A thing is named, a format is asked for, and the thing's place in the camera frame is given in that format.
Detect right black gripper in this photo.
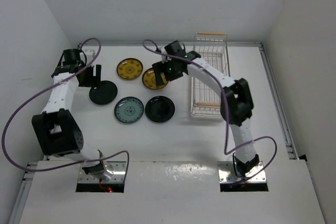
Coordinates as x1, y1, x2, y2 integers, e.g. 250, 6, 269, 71
153, 58, 184, 86

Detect black plate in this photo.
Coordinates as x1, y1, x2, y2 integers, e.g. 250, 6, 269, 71
145, 95, 175, 123
89, 80, 118, 105

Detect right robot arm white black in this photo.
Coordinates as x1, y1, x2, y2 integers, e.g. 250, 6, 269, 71
152, 41, 259, 178

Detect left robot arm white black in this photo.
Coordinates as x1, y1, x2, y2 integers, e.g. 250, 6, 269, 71
31, 49, 118, 182

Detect yellow patterned plate right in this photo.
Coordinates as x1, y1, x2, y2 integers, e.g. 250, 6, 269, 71
142, 68, 168, 90

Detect yellow patterned plate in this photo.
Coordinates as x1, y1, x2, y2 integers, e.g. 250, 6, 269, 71
116, 58, 143, 80
142, 68, 168, 90

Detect yellow patterned plate left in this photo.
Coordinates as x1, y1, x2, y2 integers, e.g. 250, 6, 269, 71
116, 58, 143, 80

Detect blue green patterned plate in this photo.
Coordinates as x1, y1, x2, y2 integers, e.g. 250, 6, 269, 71
114, 97, 144, 124

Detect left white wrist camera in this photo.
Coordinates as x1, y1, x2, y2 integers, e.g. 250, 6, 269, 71
83, 49, 96, 60

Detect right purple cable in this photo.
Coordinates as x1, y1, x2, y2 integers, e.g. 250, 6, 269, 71
142, 39, 278, 185

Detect purple cable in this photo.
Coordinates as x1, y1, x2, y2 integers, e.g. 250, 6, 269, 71
142, 39, 278, 185
1, 37, 130, 174

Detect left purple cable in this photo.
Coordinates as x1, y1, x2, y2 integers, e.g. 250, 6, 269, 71
1, 37, 130, 174

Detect wire dish rack wooden handles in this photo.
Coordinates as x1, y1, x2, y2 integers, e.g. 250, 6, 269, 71
191, 31, 230, 120

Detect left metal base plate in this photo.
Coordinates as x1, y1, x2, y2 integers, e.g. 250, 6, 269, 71
78, 161, 126, 184

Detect metal base plate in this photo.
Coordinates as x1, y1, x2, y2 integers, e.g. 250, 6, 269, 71
78, 161, 126, 184
217, 162, 267, 184

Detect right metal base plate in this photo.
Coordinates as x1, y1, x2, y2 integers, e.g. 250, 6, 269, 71
217, 162, 267, 184

